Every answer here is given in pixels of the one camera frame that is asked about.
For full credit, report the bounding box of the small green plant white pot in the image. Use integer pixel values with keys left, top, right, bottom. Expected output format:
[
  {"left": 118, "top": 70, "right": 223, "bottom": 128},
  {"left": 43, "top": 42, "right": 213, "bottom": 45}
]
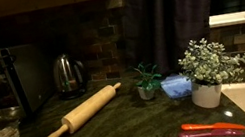
[{"left": 129, "top": 59, "right": 166, "bottom": 104}]

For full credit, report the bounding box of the blue folded cloth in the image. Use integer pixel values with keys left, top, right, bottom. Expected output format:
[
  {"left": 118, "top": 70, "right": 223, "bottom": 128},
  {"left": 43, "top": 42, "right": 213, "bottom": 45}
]
[{"left": 158, "top": 70, "right": 194, "bottom": 102}]

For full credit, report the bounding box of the stainless steel electric kettle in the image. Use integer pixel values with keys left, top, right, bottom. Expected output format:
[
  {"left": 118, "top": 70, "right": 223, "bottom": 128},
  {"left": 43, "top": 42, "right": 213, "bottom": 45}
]
[{"left": 49, "top": 50, "right": 91, "bottom": 102}]

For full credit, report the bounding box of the dark curtain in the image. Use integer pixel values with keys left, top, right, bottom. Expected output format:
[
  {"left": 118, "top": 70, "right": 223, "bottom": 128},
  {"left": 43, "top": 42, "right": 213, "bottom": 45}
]
[{"left": 117, "top": 0, "right": 227, "bottom": 81}]

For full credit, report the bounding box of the black toaster oven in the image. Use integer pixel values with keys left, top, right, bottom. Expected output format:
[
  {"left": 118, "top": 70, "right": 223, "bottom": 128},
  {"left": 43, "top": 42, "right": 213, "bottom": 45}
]
[{"left": 0, "top": 40, "right": 59, "bottom": 125}]

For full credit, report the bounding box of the orange plastic knife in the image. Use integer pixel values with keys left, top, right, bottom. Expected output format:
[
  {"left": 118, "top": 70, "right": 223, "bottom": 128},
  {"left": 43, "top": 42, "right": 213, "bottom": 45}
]
[{"left": 179, "top": 113, "right": 245, "bottom": 137}]

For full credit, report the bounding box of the large eucalyptus plant white pot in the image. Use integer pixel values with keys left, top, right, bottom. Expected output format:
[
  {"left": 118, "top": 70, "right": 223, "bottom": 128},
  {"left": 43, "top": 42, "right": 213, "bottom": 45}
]
[{"left": 174, "top": 30, "right": 245, "bottom": 114}]

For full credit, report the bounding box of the white window sill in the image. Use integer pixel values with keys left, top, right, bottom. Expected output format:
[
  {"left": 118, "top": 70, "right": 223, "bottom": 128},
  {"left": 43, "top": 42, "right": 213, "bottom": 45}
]
[{"left": 207, "top": 9, "right": 245, "bottom": 32}]

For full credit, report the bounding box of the wooden rolling pin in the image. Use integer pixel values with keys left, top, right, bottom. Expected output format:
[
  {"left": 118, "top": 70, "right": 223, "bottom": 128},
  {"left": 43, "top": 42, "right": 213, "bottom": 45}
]
[{"left": 31, "top": 81, "right": 131, "bottom": 137}]

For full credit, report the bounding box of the purple plastic knife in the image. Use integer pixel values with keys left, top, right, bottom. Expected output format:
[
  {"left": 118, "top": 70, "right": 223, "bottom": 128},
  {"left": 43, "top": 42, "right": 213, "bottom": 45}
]
[{"left": 176, "top": 120, "right": 245, "bottom": 137}]

